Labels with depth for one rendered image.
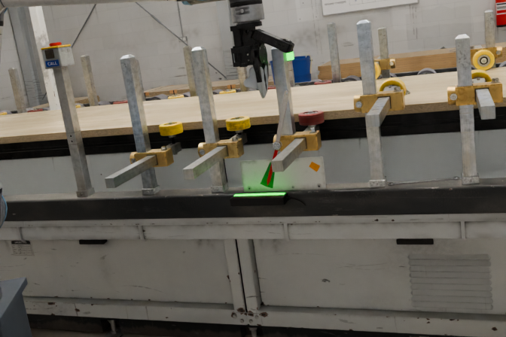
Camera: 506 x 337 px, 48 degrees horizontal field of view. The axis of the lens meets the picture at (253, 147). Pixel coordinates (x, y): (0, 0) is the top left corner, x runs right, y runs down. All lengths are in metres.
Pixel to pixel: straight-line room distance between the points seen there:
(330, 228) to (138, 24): 8.96
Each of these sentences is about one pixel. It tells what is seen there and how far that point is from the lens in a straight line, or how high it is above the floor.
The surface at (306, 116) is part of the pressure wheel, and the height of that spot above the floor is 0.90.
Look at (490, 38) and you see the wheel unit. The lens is 2.70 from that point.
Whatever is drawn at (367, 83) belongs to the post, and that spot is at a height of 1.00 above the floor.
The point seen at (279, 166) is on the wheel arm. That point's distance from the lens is 1.45.
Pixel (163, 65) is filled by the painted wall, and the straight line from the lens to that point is 10.30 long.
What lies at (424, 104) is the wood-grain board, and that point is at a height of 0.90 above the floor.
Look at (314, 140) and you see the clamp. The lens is 1.67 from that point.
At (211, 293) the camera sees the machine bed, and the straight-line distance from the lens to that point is 2.29.
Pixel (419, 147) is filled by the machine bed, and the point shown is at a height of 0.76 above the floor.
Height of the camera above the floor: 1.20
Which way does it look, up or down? 12 degrees down
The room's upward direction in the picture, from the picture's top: 8 degrees counter-clockwise
